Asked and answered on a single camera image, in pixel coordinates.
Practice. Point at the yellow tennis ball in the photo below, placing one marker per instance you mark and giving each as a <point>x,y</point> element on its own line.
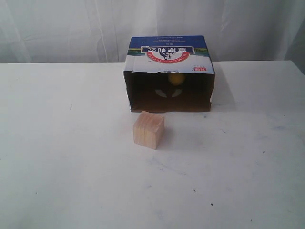
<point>176,79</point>

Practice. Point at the white backdrop curtain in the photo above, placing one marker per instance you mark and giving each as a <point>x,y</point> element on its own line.
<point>100,30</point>

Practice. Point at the light wooden cube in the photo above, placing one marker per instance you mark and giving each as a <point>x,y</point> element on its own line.
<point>148,129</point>

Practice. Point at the printed cardboard box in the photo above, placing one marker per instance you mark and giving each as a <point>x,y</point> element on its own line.
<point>148,62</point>

